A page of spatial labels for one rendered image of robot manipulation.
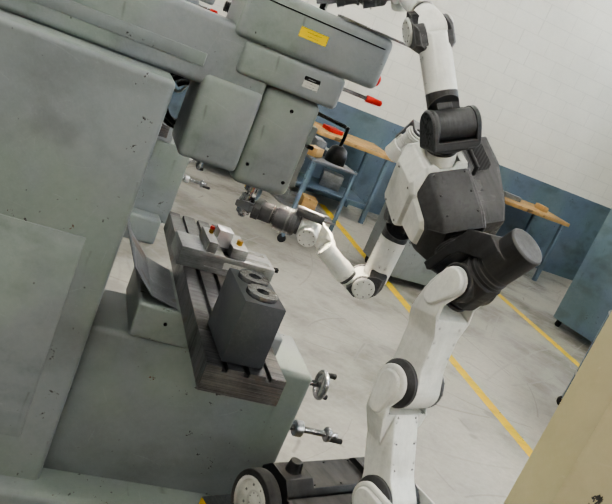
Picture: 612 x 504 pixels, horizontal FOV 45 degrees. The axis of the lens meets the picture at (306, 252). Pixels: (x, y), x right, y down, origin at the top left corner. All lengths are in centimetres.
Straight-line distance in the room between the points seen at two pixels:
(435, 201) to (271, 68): 63
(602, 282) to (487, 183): 607
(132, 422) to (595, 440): 197
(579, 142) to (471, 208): 895
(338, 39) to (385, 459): 124
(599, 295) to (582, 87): 360
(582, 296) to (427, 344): 624
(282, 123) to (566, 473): 168
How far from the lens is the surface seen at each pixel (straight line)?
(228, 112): 224
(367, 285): 245
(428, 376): 215
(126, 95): 210
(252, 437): 269
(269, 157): 232
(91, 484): 267
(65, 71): 209
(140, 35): 219
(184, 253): 253
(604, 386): 80
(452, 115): 208
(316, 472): 242
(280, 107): 229
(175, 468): 272
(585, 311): 826
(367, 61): 231
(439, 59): 209
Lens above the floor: 181
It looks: 15 degrees down
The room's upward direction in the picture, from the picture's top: 23 degrees clockwise
